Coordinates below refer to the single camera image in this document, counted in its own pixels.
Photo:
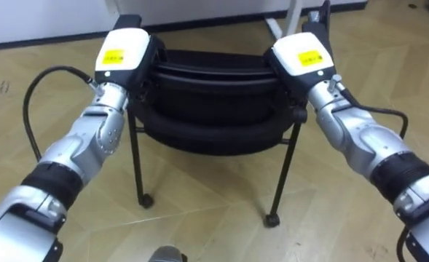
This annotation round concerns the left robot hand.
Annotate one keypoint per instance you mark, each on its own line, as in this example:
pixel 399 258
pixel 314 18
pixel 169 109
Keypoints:
pixel 123 54

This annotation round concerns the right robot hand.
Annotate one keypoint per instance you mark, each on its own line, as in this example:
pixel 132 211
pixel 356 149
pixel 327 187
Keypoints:
pixel 301 58

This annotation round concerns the black chair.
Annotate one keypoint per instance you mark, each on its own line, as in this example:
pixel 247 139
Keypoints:
pixel 214 109

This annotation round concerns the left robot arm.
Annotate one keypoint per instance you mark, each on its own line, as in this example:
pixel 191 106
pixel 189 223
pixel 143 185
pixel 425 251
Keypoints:
pixel 72 156

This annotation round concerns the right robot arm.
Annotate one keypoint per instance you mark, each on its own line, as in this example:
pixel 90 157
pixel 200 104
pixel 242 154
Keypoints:
pixel 378 153

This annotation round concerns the white desk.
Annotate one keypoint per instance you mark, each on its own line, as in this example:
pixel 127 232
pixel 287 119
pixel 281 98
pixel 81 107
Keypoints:
pixel 285 18

